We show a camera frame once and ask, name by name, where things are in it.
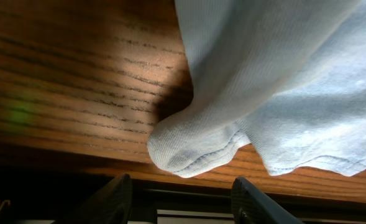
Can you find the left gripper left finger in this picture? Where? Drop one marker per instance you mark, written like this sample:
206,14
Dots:
111,204

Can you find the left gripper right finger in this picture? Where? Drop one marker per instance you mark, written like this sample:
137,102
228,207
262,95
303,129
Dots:
250,205

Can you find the light blue printed t-shirt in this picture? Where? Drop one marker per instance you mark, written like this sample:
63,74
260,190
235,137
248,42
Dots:
287,76

